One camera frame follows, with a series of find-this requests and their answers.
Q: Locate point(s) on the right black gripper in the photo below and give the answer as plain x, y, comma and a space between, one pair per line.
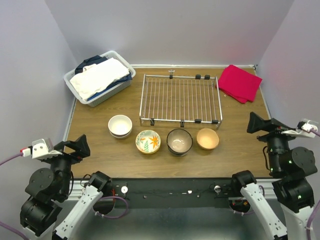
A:
256, 122

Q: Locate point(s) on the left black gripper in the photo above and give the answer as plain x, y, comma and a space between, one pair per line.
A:
80, 145

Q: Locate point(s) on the beige stoneware bowl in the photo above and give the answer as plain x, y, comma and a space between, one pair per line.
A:
120, 125

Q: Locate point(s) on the cream bowl with drawing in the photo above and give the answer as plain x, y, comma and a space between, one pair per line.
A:
207, 139

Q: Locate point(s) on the plain teal bowl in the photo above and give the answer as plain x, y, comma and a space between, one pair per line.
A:
179, 140

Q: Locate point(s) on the glossy red bowl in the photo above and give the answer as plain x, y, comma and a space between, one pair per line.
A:
120, 136

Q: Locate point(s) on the teal and white bowl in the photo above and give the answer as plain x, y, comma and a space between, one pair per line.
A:
177, 154

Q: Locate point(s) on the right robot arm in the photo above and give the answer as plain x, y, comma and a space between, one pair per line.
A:
289, 167

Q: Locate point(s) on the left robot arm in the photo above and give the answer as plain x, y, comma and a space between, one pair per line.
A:
49, 186

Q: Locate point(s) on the red folded cloth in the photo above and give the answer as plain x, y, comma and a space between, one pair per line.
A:
239, 84

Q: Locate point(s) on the white plastic laundry basket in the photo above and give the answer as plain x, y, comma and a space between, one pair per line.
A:
116, 87

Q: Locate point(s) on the white folded cloth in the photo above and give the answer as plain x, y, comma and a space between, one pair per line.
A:
96, 78

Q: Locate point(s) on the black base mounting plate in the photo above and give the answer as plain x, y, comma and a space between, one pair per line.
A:
169, 193

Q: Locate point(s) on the dark blue folded cloth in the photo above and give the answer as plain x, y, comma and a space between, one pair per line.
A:
97, 59

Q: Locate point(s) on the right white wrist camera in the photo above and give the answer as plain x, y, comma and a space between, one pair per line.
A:
305, 129

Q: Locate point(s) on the metal wire dish rack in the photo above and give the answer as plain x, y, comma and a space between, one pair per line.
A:
180, 99

